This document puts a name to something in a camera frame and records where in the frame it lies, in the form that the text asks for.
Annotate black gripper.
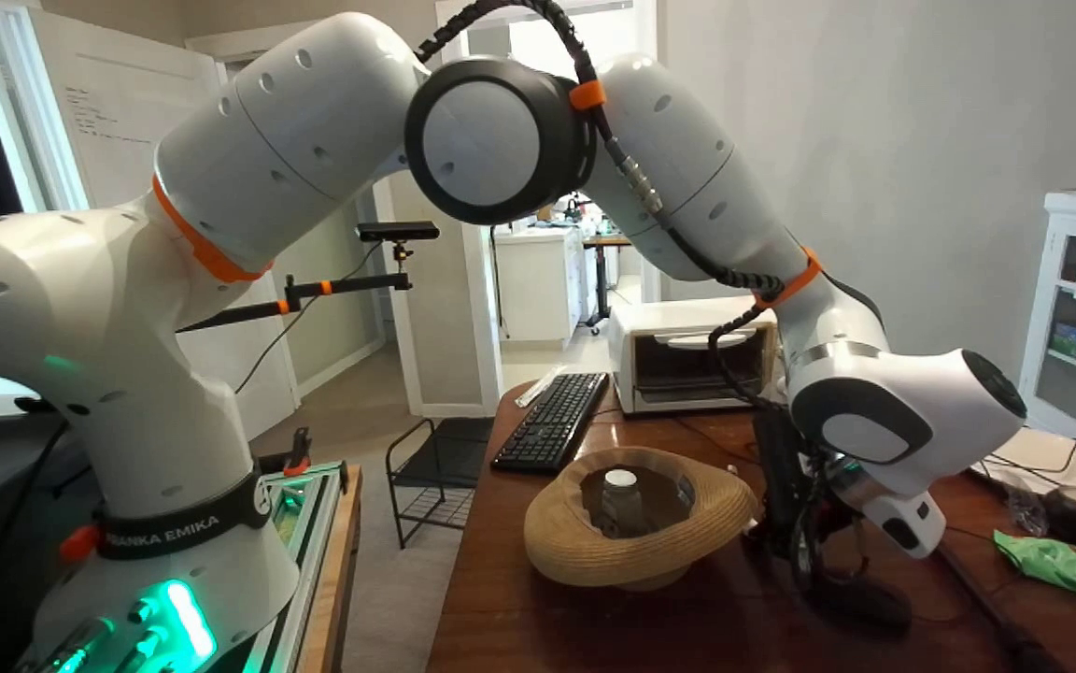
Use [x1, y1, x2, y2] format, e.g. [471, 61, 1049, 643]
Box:
[751, 398, 862, 585]

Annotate black computer keyboard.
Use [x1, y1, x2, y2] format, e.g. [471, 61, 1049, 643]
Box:
[486, 370, 613, 477]

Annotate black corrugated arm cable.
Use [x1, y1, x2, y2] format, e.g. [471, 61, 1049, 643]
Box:
[413, 0, 889, 413]

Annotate green crumpled wrapper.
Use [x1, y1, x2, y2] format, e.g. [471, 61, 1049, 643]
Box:
[986, 527, 1076, 599]

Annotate white whiteboard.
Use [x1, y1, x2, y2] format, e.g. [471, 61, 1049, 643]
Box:
[29, 8, 234, 218]

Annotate long black rod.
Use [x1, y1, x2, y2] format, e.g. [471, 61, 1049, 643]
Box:
[935, 537, 1064, 673]

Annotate white door panel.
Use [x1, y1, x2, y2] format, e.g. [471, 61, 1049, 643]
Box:
[371, 171, 507, 423]

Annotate black metal chair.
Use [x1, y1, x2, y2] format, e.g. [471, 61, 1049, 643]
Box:
[382, 413, 496, 552]

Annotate tan straw hat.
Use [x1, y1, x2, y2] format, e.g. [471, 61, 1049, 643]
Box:
[519, 439, 765, 593]

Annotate blue tape roll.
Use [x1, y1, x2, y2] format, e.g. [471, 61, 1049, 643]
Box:
[588, 472, 665, 529]

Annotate white kitchen counter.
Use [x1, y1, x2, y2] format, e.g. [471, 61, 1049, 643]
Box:
[492, 218, 592, 351]

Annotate black stereo camera bar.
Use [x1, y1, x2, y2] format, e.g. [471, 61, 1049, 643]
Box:
[351, 218, 443, 246]

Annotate white round plate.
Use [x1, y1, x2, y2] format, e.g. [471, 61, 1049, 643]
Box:
[971, 424, 1076, 507]

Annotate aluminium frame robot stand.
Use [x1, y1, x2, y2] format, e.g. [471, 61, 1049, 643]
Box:
[234, 461, 366, 673]

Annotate white microwave oven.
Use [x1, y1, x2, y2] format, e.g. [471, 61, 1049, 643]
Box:
[604, 294, 780, 417]

